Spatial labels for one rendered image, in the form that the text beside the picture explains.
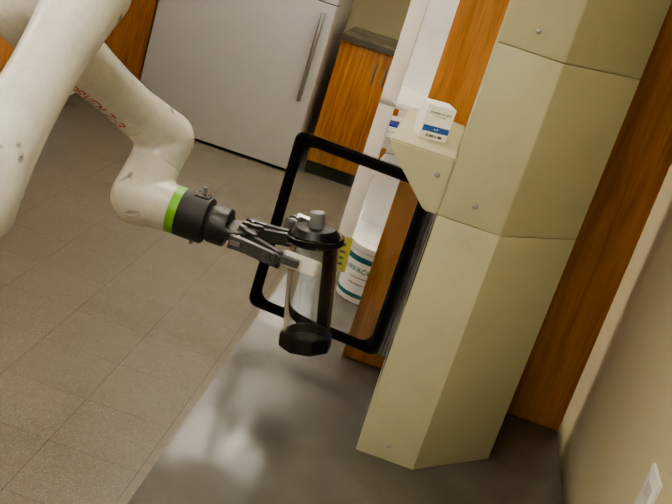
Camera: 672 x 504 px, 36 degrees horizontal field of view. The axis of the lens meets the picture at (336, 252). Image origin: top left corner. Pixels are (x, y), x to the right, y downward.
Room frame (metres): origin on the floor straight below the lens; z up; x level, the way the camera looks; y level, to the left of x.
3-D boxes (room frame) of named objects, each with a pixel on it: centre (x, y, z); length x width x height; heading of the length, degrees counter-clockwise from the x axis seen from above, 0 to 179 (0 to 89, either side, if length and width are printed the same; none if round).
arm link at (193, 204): (1.83, 0.27, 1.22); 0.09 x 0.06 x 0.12; 176
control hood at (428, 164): (1.82, -0.10, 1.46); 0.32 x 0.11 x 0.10; 176
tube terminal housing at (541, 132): (1.81, -0.28, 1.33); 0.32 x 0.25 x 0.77; 176
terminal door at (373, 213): (2.00, 0.00, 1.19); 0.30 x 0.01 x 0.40; 78
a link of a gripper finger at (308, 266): (1.76, 0.06, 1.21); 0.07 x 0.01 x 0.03; 85
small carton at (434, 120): (1.77, -0.09, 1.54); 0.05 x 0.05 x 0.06; 15
